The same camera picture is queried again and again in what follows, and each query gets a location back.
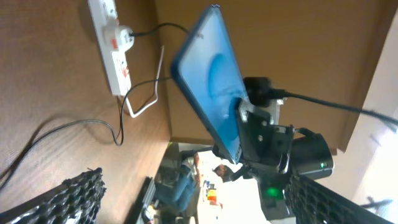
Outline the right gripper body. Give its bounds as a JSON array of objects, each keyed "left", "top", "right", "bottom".
[{"left": 213, "top": 108, "right": 295, "bottom": 175}]

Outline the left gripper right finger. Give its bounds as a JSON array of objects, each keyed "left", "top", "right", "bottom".
[{"left": 286, "top": 175, "right": 390, "bottom": 224}]

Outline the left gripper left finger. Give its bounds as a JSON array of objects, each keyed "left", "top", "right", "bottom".
[{"left": 1, "top": 167, "right": 106, "bottom": 224}]

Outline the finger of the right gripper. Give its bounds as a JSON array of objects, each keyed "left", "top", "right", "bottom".
[{"left": 238, "top": 99, "right": 256, "bottom": 123}]

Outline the blue Samsung Galaxy smartphone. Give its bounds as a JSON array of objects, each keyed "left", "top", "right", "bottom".
[{"left": 170, "top": 5, "right": 248, "bottom": 164}]

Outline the black USB charging cable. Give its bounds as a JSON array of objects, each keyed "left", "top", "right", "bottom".
[{"left": 0, "top": 22, "right": 190, "bottom": 190}]

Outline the white USB charger adapter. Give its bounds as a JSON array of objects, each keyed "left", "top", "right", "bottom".
[{"left": 104, "top": 26, "right": 134, "bottom": 52}]

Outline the person in background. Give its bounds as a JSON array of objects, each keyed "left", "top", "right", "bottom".
[{"left": 154, "top": 149, "right": 236, "bottom": 212}]

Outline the white power strip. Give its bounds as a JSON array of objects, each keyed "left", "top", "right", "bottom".
[{"left": 88, "top": 0, "right": 134, "bottom": 96}]

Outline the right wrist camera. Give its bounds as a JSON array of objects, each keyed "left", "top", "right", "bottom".
[{"left": 243, "top": 77, "right": 284, "bottom": 124}]

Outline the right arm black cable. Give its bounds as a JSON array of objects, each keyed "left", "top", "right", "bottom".
[{"left": 269, "top": 88, "right": 398, "bottom": 133}]

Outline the white power strip cord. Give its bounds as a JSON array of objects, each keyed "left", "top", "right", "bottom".
[{"left": 124, "top": 45, "right": 165, "bottom": 119}]

